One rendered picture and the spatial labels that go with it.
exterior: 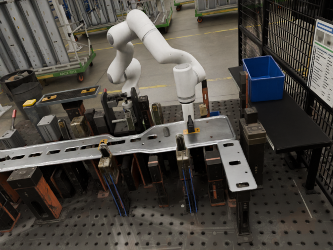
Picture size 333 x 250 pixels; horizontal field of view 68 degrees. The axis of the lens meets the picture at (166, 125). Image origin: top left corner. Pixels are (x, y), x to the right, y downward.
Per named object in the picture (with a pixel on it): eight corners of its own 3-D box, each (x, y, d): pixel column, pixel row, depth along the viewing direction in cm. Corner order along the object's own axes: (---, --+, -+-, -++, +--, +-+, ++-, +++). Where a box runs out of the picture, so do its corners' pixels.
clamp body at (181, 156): (183, 215, 121) (171, 163, 102) (181, 196, 131) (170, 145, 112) (201, 213, 121) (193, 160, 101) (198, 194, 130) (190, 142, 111)
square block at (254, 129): (247, 191, 126) (248, 134, 106) (243, 179, 133) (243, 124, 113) (263, 189, 126) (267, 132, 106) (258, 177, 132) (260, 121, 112)
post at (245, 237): (238, 243, 105) (237, 198, 89) (232, 220, 114) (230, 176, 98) (253, 241, 105) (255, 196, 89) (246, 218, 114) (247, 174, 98)
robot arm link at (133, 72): (120, 95, 178) (108, 65, 164) (141, 84, 185) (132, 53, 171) (128, 100, 170) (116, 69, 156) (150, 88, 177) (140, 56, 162)
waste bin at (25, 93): (15, 127, 384) (-12, 85, 344) (33, 109, 428) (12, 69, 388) (44, 124, 375) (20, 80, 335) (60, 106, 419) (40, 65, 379)
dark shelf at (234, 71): (275, 154, 102) (275, 149, 101) (227, 71, 177) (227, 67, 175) (331, 147, 100) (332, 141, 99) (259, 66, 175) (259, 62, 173)
